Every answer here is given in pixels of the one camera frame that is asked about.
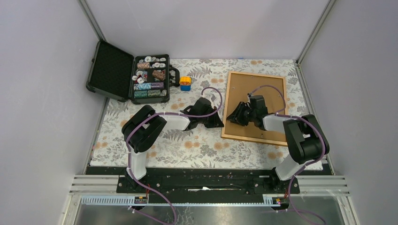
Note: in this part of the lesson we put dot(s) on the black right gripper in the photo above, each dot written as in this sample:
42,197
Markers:
236,116

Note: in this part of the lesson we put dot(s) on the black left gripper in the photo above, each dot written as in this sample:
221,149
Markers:
216,122

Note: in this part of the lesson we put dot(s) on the wooden picture frame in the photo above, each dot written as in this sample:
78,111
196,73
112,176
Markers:
227,102

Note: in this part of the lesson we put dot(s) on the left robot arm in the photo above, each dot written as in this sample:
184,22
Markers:
143,129

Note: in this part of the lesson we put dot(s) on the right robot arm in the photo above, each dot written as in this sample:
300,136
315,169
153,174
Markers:
305,140

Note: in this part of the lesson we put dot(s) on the floral patterned table mat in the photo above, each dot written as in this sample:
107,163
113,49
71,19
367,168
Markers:
200,147

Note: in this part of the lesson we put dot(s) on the yellow and blue toy block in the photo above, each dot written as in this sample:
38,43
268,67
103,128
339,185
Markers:
185,83

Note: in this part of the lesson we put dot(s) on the purple poker chip stack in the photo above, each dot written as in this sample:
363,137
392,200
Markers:
157,85

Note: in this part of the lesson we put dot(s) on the orange poker chip roll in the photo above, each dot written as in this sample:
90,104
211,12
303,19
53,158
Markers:
159,75

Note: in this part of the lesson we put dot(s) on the cyan poker chip stack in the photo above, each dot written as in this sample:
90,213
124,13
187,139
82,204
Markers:
142,86

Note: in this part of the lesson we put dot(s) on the green poker chip stack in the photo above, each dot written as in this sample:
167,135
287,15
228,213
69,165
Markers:
140,94

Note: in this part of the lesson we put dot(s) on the black poker chip case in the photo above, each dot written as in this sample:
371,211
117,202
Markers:
114,72

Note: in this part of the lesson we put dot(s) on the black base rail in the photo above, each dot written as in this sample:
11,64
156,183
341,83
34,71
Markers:
196,186

